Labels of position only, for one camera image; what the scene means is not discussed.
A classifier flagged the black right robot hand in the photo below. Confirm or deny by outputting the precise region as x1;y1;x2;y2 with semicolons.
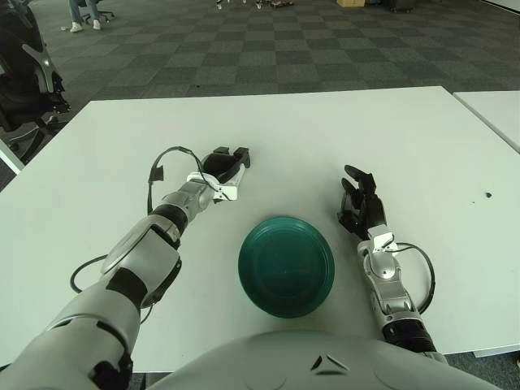
336;164;388;241

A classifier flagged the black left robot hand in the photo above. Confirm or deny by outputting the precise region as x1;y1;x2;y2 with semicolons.
201;145;251;188

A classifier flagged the dark green round plate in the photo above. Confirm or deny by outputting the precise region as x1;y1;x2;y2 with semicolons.
237;216;336;319

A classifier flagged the white side table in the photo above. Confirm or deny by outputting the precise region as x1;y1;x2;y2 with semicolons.
452;89;520;154

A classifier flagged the white robot torso shell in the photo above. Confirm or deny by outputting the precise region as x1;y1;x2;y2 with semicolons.
145;328;505;390

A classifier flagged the black swivel chair base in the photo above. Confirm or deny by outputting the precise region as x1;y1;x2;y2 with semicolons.
80;0;116;24

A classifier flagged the distant black equipment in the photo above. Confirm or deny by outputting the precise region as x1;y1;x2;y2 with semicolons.
379;0;426;13

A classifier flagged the seated person in jeans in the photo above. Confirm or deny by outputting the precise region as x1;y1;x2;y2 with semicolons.
67;0;102;34

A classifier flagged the white desk edge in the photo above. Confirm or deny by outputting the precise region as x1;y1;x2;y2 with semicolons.
0;140;26;176

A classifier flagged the black office chair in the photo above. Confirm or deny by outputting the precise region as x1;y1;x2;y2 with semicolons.
0;0;72;163

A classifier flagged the black left forearm cable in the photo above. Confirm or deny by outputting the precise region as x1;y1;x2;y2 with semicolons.
145;145;223;216

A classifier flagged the black forearm cable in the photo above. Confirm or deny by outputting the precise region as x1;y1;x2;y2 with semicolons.
145;145;223;216
394;241;436;314

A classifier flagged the black right forearm cable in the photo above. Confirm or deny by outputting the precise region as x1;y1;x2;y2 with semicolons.
394;241;436;314

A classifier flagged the black upper arm cable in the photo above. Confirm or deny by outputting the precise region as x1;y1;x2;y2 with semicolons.
69;254;111;294

